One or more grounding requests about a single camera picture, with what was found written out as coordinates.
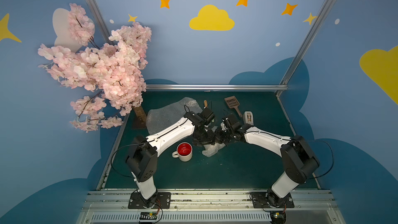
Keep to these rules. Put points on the white tape dispenser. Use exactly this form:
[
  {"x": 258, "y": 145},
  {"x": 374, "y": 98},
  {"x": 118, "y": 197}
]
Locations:
[{"x": 248, "y": 118}]

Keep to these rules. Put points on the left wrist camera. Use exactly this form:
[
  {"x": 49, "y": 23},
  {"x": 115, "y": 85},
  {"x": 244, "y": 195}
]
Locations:
[{"x": 207, "y": 115}]

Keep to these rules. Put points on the right aluminium frame post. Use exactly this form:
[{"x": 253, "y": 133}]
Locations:
[{"x": 310, "y": 36}]

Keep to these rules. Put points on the aluminium front rail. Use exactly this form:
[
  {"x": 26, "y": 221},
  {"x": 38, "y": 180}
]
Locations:
[{"x": 210, "y": 206}]

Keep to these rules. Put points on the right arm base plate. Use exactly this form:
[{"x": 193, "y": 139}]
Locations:
[{"x": 264, "y": 200}]

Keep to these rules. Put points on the left circuit board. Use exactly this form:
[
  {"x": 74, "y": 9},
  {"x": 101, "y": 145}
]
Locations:
[{"x": 148, "y": 217}]

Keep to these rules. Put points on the circuit board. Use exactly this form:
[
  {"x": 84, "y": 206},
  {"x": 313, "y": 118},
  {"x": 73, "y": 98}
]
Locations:
[
  {"x": 278, "y": 217},
  {"x": 148, "y": 217}
]

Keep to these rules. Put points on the white mug red interior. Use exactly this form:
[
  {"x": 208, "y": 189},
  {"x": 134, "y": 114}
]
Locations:
[{"x": 183, "y": 152}]

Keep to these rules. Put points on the brown slotted scoop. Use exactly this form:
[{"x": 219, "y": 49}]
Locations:
[{"x": 233, "y": 103}]

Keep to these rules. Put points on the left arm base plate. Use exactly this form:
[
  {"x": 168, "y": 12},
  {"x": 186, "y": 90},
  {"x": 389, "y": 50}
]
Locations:
[{"x": 160, "y": 199}]

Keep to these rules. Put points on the left aluminium frame post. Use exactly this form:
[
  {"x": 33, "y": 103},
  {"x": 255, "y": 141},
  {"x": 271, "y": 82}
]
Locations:
[{"x": 99, "y": 20}]

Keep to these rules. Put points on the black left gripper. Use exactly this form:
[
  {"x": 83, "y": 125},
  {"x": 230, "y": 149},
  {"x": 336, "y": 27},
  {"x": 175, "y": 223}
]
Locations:
[{"x": 207, "y": 137}]

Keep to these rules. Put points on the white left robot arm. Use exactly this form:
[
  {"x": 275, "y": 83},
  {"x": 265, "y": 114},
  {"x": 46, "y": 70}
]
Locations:
[{"x": 142, "y": 157}]

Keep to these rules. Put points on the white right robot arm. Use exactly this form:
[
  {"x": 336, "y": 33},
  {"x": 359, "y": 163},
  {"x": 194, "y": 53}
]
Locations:
[{"x": 299, "y": 160}]

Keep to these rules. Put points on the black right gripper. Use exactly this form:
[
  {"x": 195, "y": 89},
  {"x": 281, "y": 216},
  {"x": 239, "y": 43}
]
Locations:
[{"x": 220, "y": 135}]

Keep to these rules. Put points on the right circuit board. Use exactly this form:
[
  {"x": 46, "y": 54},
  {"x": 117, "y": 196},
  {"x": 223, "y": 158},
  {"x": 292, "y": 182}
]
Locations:
[{"x": 278, "y": 217}]

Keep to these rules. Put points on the pink cherry blossom tree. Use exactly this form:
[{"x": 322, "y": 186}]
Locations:
[{"x": 112, "y": 72}]

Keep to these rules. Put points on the aluminium frame post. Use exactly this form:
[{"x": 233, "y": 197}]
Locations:
[
  {"x": 99, "y": 20},
  {"x": 310, "y": 36}
]

